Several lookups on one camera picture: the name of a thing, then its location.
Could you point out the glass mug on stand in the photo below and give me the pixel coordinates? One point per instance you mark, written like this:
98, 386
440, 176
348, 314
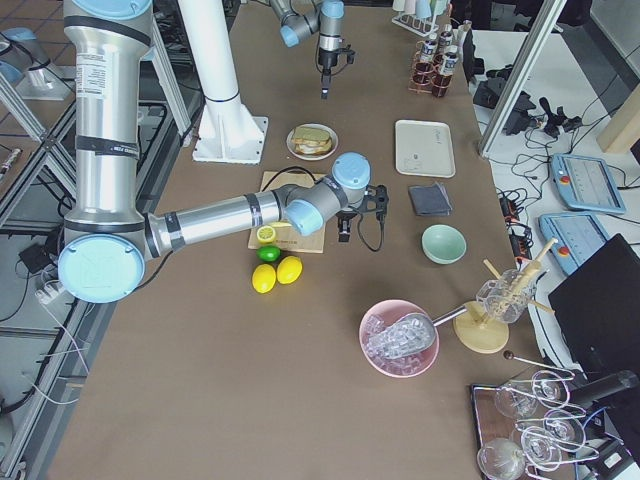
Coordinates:
501, 299

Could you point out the wooden cutting board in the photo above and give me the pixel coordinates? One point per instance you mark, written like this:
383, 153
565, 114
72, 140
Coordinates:
287, 238

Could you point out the yellow lemon near board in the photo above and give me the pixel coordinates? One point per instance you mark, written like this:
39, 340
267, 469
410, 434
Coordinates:
289, 270

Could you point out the halved lemon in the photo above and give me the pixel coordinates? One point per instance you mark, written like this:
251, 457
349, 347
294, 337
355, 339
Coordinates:
266, 234

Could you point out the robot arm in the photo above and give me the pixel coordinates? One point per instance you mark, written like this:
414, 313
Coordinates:
109, 234
325, 19

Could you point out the yellow lemon outer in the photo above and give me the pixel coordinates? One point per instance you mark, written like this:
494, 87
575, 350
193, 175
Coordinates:
264, 278

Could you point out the fried egg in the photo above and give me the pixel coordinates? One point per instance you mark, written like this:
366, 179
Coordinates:
313, 144

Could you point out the plain bread slice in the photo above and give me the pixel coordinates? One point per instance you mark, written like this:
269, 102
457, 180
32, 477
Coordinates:
306, 133

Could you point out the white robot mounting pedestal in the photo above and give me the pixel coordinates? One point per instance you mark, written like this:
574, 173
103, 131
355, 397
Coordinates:
228, 132

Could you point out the wine glass rack tray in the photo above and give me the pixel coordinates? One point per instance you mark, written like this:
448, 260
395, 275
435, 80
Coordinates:
546, 457

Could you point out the aluminium frame post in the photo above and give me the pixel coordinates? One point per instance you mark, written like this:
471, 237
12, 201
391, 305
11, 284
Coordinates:
524, 62

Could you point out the green ceramic bowl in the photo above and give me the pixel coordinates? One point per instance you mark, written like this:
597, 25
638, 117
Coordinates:
443, 244

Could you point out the metal ice scoop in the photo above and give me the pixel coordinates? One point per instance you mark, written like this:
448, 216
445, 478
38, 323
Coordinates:
411, 334

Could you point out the green lime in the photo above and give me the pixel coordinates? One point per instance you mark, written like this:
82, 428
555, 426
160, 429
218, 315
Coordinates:
268, 253

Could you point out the cream rectangular tray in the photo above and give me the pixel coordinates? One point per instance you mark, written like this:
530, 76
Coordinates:
424, 148

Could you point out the grey folded cloth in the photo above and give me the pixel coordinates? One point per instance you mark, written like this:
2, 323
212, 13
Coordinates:
430, 200

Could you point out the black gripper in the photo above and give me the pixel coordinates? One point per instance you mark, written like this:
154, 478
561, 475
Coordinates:
327, 59
346, 216

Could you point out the bottle with white cap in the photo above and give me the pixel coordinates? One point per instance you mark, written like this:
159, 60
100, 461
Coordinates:
428, 49

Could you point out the black laptop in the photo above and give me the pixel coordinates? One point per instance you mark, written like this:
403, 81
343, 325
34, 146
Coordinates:
597, 309

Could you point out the wooden mug tree stand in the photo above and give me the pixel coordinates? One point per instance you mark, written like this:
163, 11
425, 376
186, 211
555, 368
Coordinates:
483, 334

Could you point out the copper wire bottle rack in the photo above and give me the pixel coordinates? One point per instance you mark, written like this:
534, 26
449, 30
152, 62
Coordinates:
425, 78

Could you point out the white round plate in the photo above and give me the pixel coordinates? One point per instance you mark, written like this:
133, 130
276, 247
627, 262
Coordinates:
290, 144

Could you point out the bread slice under egg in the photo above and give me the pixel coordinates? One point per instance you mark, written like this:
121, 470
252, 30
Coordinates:
313, 149

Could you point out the white cup rack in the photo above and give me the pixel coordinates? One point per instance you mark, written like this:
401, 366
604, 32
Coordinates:
419, 16

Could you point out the pink bowl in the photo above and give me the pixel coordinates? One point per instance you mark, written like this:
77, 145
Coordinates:
382, 315

